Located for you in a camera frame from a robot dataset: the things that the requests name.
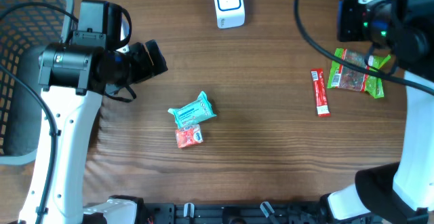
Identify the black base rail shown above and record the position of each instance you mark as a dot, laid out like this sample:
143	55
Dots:
292	213

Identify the grey plastic shopping basket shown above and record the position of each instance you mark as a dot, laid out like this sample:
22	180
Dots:
27	27

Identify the orange snack packet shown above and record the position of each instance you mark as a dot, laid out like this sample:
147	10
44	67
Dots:
189	136

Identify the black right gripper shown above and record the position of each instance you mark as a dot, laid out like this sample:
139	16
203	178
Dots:
344	9

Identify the white barcode scanner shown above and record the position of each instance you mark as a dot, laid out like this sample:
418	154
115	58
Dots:
229	13

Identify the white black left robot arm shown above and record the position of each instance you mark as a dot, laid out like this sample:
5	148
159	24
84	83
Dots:
95	61

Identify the green candy bag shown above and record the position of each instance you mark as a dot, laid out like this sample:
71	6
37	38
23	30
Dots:
345	78

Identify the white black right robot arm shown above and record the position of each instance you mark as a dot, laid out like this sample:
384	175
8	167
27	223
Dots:
401	192

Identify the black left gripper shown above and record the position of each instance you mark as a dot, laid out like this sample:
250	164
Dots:
146	69

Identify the red coffee stick sachet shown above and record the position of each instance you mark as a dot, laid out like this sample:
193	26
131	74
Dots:
320	93

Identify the teal tissue pack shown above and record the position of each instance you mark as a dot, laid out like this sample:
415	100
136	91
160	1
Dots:
193	113

